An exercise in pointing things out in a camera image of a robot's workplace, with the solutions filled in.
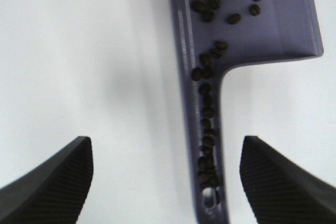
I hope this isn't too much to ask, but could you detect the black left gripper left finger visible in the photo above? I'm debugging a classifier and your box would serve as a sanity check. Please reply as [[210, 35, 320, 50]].
[[1, 136, 93, 223]]

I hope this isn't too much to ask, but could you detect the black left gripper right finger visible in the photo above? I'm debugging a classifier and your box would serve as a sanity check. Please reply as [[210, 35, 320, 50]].
[[239, 136, 335, 223]]

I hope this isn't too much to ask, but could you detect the pile of coffee beans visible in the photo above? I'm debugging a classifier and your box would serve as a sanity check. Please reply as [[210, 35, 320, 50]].
[[185, 0, 263, 206]]

